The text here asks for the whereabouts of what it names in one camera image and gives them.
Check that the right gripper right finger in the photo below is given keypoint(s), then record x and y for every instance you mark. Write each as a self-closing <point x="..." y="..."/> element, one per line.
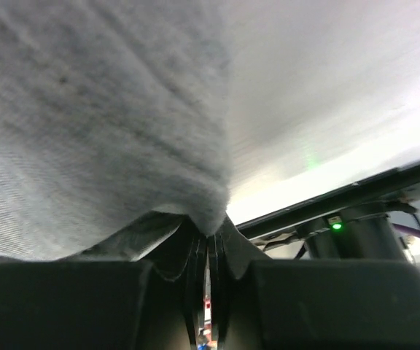
<point x="262" y="303"/>

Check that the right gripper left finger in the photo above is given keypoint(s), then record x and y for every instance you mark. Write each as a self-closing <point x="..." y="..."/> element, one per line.
<point x="149" y="304"/>

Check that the grey t-shirt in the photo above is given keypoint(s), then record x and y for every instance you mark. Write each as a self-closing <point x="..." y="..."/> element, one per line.
<point x="112" y="114"/>

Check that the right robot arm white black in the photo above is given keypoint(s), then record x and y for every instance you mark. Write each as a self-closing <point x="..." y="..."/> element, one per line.
<point x="359" y="233"/>

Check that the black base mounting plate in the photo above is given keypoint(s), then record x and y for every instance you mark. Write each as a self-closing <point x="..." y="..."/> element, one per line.
<point x="401" y="183"/>

